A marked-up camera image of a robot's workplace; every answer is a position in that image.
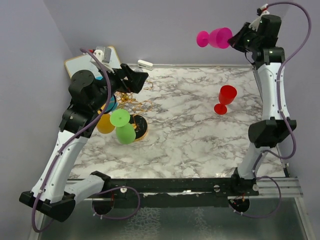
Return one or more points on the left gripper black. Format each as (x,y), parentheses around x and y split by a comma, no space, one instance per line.
(134,82)

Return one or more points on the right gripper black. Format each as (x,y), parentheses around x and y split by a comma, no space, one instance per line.
(235,41)

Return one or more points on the pink wine glass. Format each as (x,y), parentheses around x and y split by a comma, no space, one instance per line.
(218,38)

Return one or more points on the red wine glass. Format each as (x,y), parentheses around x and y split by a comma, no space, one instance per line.
(226,96)

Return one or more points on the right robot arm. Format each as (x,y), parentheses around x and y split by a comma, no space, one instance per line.
(275,124)

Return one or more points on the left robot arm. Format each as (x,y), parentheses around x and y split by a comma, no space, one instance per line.
(50,195)

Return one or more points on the blue wine glass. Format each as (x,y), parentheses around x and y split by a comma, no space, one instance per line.
(113,102)

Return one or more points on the green wine glass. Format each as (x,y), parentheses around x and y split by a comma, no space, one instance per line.
(124,130)

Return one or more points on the orange wine glass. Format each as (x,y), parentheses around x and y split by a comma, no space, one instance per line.
(104,125)

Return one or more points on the white eraser box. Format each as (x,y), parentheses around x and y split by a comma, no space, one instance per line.
(145,65)

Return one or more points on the gold wire glass rack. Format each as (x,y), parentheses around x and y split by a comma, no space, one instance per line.
(138,122)

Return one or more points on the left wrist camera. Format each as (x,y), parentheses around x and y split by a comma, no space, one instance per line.
(103,54)

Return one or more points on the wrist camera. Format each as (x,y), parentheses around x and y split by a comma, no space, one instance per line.
(103,54)
(261,11)

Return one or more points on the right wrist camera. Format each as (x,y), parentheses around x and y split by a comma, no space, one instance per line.
(261,11)

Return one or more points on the small whiteboard gold frame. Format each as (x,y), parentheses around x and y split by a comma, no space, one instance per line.
(82,62)

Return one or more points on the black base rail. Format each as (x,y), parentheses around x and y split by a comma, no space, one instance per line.
(128,193)

